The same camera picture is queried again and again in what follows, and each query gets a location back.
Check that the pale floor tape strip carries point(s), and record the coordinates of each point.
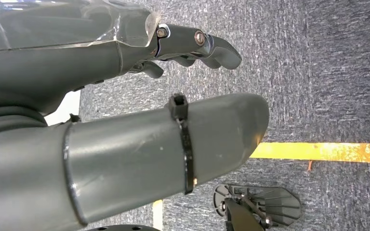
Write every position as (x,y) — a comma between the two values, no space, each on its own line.
(158,213)

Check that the black zip tie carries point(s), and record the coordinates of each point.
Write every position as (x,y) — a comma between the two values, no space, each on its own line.
(186,150)

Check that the black robot foot plate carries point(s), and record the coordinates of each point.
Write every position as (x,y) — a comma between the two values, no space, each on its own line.
(280,205)

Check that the shiny yellow floor tape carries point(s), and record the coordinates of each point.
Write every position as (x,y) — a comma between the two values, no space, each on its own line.
(316,152)

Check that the black perforated robot part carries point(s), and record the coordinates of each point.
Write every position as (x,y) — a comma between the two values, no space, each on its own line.
(124,228)

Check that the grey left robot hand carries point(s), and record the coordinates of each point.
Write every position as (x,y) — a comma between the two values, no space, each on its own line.
(60,165)

